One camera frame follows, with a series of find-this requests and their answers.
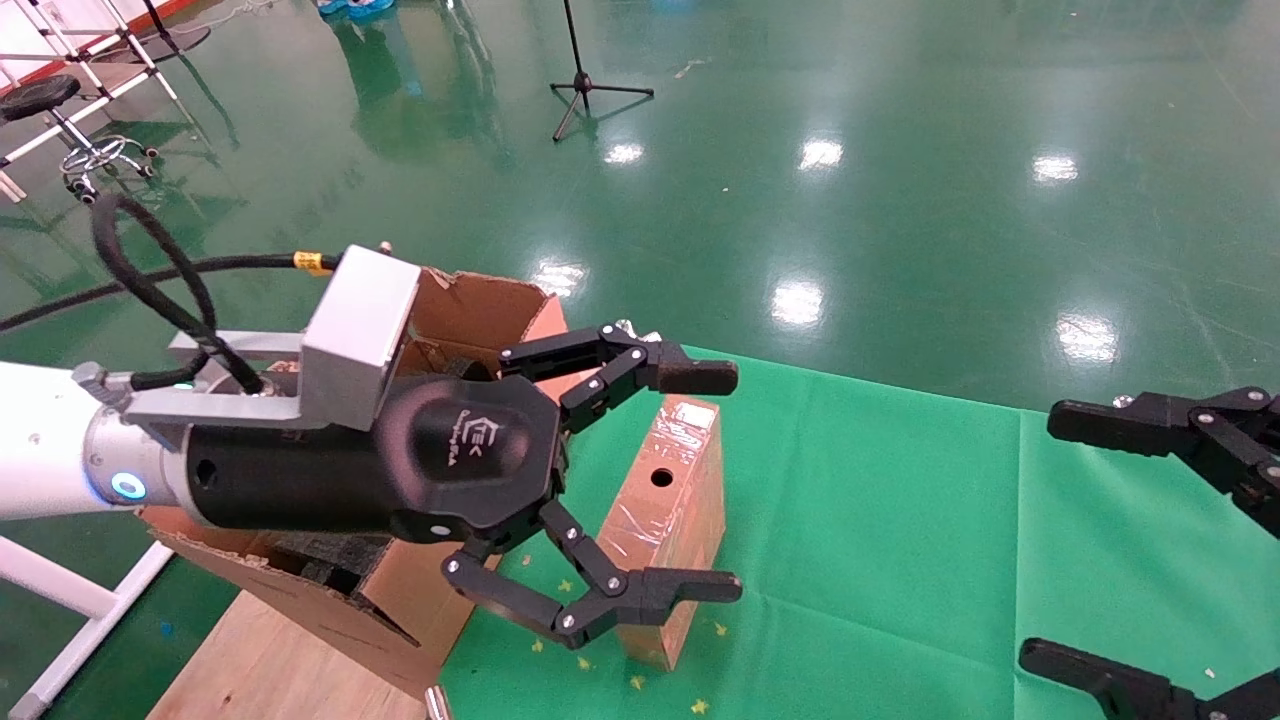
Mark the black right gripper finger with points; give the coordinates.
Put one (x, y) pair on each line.
(1150, 425)
(1130, 690)

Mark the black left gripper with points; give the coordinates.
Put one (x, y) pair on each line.
(460, 450)

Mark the small taped cardboard box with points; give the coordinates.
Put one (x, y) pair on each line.
(660, 520)

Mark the large open cardboard carton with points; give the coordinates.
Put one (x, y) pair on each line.
(480, 310)

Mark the green table cloth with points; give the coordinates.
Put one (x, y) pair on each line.
(900, 550)

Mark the black foam padding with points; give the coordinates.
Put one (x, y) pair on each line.
(330, 565)

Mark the black tripod stand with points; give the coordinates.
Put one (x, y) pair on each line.
(585, 82)

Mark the white tube rack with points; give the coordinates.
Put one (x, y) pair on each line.
(125, 85)

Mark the black round stool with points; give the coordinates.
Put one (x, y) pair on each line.
(40, 95)

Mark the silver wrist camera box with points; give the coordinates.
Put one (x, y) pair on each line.
(360, 330)

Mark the white table leg frame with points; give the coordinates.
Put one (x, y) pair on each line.
(60, 590)

